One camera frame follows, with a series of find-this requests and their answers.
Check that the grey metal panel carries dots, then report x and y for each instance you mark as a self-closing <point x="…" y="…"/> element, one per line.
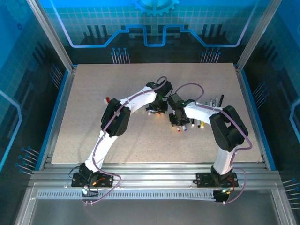
<point x="152" y="211"/>

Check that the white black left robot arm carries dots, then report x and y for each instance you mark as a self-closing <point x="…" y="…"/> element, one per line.
<point x="100" y="152"/>

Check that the green lit controller board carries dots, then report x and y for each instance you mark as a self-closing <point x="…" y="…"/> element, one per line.
<point x="224" y="191"/>

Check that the navy whiteboard marker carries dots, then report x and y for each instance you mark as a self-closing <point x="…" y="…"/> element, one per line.
<point x="192" y="122"/>

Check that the black marker dark barrel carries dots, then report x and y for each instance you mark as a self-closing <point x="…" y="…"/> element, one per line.
<point x="221" y="99"/>

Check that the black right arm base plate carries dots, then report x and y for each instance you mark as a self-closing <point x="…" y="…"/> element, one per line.
<point x="202" y="180"/>

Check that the blue whiteboard marker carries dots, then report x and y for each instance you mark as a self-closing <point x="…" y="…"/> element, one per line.
<point x="184" y="127"/>

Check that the aluminium frame post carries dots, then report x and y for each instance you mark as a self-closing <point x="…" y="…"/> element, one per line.
<point x="52" y="35"/>
<point x="257" y="35"/>

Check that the aluminium side rail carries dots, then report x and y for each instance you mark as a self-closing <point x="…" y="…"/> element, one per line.
<point x="59" y="117"/>

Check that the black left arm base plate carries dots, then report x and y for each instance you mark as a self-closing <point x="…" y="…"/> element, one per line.
<point x="106" y="180"/>

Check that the aluminium extrusion rail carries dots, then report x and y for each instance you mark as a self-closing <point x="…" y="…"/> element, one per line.
<point x="152" y="167"/>
<point x="152" y="179"/>

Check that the blue edge strip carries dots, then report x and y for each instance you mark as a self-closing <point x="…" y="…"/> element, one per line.
<point x="269" y="154"/>
<point x="53" y="117"/>

